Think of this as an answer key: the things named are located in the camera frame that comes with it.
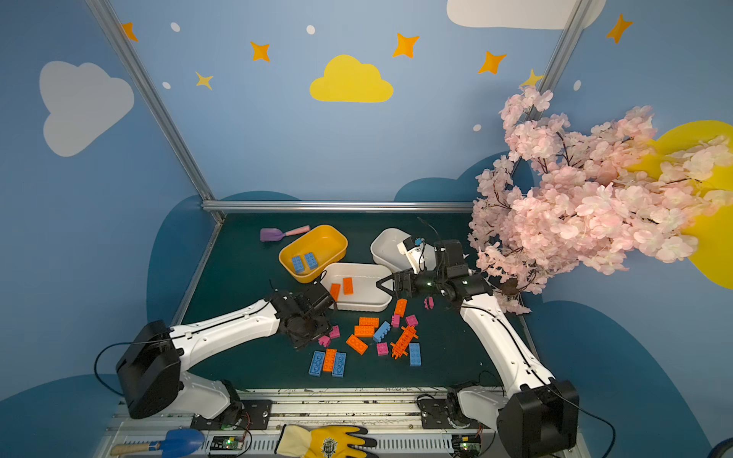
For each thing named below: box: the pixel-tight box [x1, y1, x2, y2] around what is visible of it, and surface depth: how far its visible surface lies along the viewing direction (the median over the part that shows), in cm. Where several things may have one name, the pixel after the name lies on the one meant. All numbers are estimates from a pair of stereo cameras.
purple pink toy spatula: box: [259, 225, 312, 242], surface depth 117 cm
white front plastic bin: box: [319, 262, 394, 313], surface depth 101 cm
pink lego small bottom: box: [376, 341, 389, 356], surface depth 86 cm
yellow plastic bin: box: [278, 225, 349, 284], surface depth 110 cm
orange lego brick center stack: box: [354, 316, 380, 338], surface depth 91 cm
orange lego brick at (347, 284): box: [342, 277, 355, 296], surface depth 102 cm
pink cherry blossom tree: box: [467, 85, 733, 316], surface depth 62 cm
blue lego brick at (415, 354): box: [408, 342, 422, 367], surface depth 86 cm
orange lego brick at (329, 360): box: [322, 348, 337, 373], surface depth 85 cm
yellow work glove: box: [274, 423, 378, 458], surface depth 70 cm
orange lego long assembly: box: [390, 325, 419, 360], surface depth 88 cm
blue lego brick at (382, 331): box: [373, 320, 392, 343], surface depth 90 cm
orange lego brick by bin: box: [395, 297, 408, 318], surface depth 97 cm
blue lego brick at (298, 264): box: [292, 255, 305, 274], surface depth 106 cm
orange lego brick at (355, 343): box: [345, 333, 370, 356], surface depth 88 cm
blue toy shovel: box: [109, 428, 206, 458], surface depth 71 cm
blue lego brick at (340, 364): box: [332, 352, 347, 378], surface depth 87 cm
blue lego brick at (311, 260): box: [305, 251, 318, 271], surface depth 107 cm
